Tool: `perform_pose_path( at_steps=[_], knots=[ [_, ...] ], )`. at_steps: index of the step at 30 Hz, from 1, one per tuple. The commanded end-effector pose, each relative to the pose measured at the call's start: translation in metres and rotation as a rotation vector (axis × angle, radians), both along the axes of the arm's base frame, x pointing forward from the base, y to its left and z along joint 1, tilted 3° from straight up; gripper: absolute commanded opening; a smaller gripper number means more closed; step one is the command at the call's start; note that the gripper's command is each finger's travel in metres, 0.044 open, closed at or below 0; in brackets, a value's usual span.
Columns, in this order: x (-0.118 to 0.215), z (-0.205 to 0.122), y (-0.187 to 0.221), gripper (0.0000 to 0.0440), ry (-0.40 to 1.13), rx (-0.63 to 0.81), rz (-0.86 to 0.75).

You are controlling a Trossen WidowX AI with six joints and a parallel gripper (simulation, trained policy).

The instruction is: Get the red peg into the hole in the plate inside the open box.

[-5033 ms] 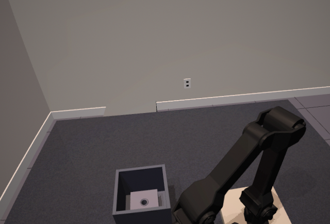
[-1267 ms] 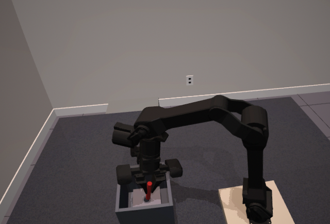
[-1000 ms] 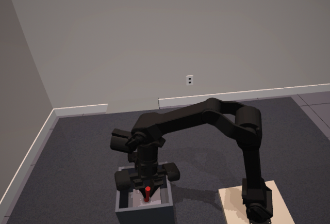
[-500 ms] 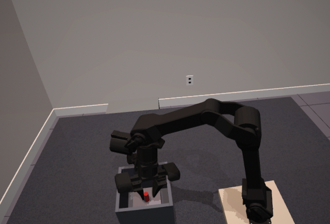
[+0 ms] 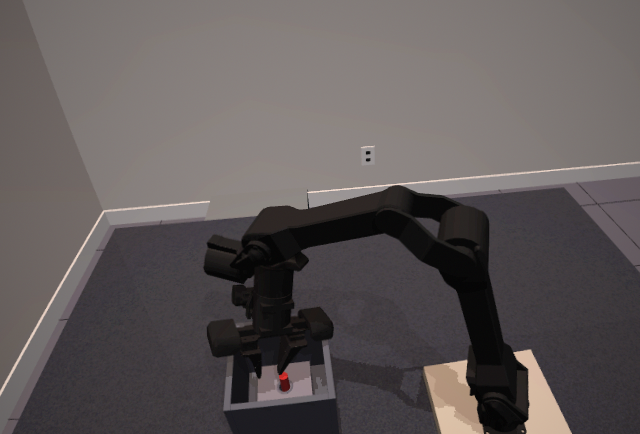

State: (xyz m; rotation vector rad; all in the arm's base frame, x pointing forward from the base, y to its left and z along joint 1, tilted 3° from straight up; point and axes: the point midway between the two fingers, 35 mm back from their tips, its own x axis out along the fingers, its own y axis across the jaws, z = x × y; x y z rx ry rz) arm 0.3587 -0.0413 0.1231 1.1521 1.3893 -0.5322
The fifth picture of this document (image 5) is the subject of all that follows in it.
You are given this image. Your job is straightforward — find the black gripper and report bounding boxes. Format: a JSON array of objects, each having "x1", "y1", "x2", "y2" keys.
[{"x1": 207, "y1": 288, "x2": 334, "y2": 379}]

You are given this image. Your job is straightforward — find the pale pink plate with hole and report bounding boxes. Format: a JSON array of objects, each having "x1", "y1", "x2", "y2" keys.
[{"x1": 257, "y1": 361, "x2": 314, "y2": 401}]

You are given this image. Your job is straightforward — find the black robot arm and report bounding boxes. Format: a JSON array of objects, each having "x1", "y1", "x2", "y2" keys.
[{"x1": 204, "y1": 185, "x2": 530, "y2": 434}]

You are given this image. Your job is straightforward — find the red peg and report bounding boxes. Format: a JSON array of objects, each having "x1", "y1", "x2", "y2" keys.
[{"x1": 279, "y1": 372, "x2": 290, "y2": 392}]

